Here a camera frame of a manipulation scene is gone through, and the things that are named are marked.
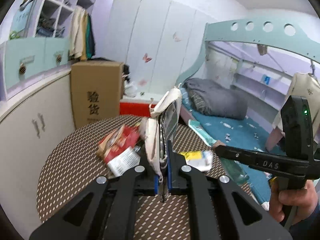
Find yellow white wrapper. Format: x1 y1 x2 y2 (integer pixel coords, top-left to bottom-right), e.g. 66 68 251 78
179 151 213 172

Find red snack bag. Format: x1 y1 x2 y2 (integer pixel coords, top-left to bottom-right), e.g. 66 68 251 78
96 125 140 179

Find grey folded blanket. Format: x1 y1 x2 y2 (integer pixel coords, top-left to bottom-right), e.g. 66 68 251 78
183 78 248 120

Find white plastic bag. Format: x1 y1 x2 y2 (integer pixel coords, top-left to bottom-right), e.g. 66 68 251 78
124 80 137 98

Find red storage bench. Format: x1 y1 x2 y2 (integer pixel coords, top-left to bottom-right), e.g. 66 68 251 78
119 102 150 118

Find hanging clothes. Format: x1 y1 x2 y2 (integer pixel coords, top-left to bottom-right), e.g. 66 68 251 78
69 5 95 61

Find teal quilted bed cover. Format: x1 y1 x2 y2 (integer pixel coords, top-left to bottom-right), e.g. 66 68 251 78
180 88 272 205

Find person's right hand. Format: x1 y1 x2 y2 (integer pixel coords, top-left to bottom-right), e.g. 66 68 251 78
269 180 318 224

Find white cabinet with drawers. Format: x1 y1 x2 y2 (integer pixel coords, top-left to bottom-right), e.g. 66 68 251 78
1 37 75 238

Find beige cloth pouch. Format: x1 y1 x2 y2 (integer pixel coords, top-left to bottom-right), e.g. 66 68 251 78
139 87 182 183

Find white wardrobe doors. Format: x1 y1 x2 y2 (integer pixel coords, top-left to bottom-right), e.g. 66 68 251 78
103 0 215 94

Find teal bunk bed frame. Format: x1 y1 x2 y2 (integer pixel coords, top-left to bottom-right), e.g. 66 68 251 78
175 16 319 86

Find white cube shelf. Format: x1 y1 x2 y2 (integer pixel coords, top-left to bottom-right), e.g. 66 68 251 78
27 0 96 37

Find brown cardboard box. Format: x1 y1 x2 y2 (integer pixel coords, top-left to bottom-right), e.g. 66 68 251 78
70 61 124 128

